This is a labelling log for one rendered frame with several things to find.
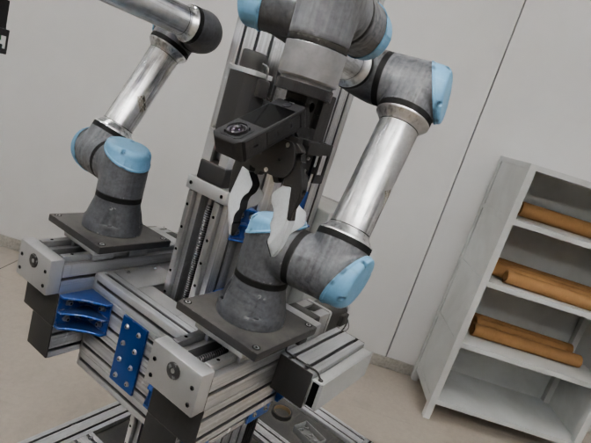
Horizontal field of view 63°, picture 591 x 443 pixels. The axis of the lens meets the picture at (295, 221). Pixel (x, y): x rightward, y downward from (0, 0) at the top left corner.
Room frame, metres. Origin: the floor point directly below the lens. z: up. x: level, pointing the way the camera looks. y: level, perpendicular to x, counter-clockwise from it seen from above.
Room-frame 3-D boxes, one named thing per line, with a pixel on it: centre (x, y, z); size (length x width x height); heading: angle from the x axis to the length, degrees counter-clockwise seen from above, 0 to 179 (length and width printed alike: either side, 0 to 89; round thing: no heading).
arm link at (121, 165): (1.21, 0.47, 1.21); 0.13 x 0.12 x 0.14; 53
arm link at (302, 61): (0.60, 0.04, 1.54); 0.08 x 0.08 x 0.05
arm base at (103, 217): (1.20, 0.46, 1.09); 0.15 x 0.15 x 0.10
